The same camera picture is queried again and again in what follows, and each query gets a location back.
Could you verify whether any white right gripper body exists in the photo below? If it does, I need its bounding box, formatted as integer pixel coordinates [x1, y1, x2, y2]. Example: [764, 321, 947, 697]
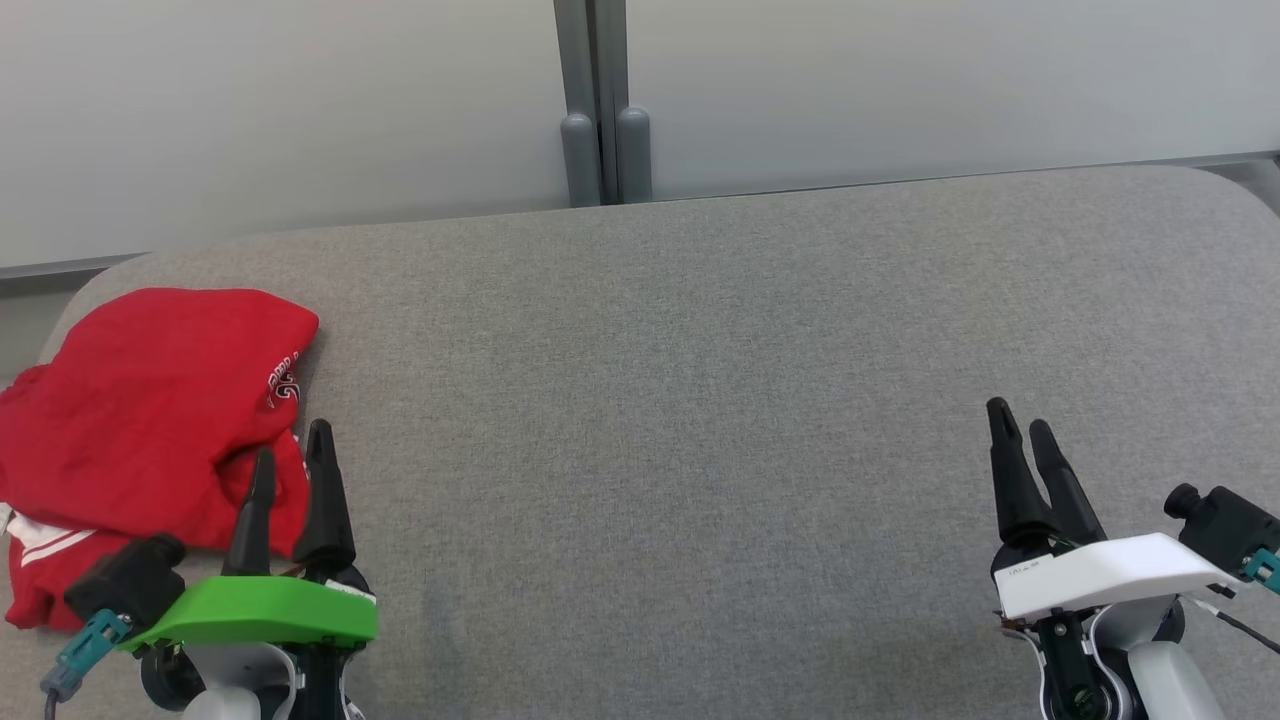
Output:
[990, 533, 1247, 622]

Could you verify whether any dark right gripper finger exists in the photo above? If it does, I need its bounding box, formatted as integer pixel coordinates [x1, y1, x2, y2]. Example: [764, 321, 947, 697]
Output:
[987, 397, 1057, 547]
[1028, 419, 1108, 544]

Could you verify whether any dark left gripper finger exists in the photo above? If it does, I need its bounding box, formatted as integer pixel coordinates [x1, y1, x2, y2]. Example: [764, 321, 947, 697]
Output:
[292, 419, 358, 567]
[222, 447, 277, 576]

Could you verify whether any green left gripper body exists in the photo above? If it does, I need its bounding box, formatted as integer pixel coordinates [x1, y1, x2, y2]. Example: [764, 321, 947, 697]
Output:
[118, 560, 379, 651]

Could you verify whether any red printed t-shirt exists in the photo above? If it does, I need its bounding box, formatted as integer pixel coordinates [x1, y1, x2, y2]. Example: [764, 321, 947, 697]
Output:
[0, 288, 321, 556]

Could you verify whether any red and white jersey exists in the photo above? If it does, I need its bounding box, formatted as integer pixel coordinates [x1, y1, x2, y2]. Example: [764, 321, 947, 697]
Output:
[0, 500, 136, 633]

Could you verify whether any teal plug right arm cable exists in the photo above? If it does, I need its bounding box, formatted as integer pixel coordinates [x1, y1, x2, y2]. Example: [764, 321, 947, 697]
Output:
[1190, 548, 1280, 657]

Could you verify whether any teal plug arm cable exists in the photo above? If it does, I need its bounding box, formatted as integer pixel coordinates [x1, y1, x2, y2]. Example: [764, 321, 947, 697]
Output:
[1190, 548, 1280, 657]
[40, 610, 134, 720]

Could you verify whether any teal plug left arm cable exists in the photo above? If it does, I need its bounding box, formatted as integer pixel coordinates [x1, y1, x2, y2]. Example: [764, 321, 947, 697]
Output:
[40, 610, 134, 720]

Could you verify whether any grey window frame post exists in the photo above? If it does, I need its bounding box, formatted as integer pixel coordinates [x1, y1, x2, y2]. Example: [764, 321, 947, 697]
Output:
[553, 0, 654, 208]

